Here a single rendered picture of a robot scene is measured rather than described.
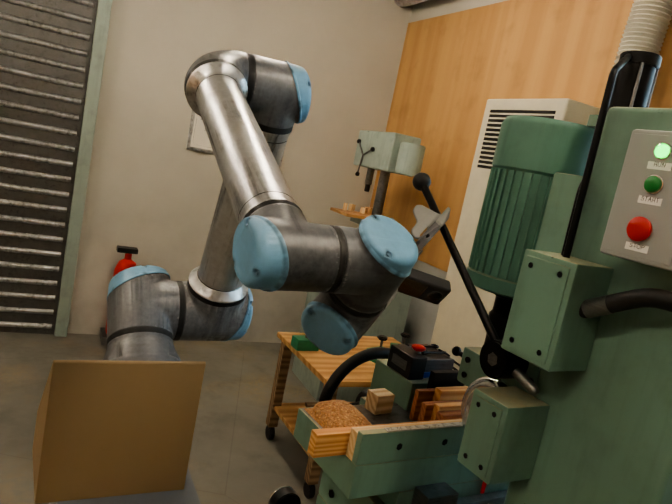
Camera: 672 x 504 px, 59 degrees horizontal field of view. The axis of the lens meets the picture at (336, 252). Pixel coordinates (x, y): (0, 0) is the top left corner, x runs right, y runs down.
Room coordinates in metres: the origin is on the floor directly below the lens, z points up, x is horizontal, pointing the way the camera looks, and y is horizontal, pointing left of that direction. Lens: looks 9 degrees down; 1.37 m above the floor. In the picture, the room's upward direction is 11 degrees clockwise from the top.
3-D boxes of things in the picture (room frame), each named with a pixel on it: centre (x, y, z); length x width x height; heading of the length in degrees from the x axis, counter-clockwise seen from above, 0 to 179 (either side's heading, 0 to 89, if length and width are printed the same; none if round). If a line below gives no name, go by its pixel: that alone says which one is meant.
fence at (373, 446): (1.05, -0.35, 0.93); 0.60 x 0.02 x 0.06; 122
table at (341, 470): (1.18, -0.27, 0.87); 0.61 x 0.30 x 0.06; 122
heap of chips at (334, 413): (1.03, -0.07, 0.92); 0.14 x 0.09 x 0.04; 32
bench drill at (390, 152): (3.53, -0.20, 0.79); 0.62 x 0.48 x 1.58; 25
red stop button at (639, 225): (0.72, -0.35, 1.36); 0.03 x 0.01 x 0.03; 32
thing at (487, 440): (0.85, -0.30, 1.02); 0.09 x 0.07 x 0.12; 122
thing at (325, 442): (1.07, -0.31, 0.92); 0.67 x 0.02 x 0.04; 122
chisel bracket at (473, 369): (1.07, -0.34, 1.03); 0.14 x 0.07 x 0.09; 32
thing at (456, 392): (1.17, -0.33, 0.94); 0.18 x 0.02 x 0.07; 122
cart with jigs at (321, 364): (2.61, -0.22, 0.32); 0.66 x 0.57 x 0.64; 118
